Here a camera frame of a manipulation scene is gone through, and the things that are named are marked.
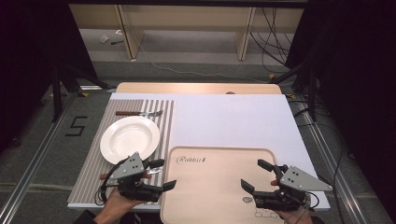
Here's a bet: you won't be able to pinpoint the striped placemat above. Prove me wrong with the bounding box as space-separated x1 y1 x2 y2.
67 98 177 207

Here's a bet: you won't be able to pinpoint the black metal stand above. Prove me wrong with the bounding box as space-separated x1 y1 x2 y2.
273 57 319 123
49 60 110 123

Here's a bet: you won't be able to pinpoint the wooden shelf unit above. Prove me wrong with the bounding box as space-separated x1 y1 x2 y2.
68 3 304 62

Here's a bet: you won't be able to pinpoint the dark curtain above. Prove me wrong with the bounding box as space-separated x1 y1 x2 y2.
0 0 99 153
284 0 396 216

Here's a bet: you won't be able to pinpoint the black hanging cables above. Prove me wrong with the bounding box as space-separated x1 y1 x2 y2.
249 7 301 75

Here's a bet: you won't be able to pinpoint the wooden table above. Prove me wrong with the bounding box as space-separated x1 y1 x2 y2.
115 81 283 95

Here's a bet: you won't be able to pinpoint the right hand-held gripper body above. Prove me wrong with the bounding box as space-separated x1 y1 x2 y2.
251 164 333 213

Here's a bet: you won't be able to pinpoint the white board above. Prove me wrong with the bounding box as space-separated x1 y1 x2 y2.
67 92 331 213

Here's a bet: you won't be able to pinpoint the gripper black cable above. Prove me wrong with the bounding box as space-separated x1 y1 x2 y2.
93 161 125 207
290 189 320 224

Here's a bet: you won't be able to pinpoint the white plate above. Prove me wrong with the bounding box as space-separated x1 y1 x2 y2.
99 116 162 165

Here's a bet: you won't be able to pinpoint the wooden handled fork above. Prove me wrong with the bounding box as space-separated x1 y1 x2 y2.
115 109 164 119

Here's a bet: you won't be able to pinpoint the metal floor rail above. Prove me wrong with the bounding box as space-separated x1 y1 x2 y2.
288 92 370 224
0 92 79 224

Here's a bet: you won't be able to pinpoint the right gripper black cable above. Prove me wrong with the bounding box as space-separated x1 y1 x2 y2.
290 189 320 224

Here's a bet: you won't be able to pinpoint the beige tray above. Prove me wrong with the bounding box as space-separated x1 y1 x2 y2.
160 146 286 224

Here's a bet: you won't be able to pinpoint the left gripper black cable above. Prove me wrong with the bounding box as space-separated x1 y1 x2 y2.
93 161 125 207

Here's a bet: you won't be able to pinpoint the person's left hand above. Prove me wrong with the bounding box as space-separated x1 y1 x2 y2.
98 186 148 220

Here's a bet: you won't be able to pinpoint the black floor cables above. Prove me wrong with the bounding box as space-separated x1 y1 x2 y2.
288 98 356 224

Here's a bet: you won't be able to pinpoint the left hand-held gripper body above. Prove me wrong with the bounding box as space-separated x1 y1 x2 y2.
101 151 166 203

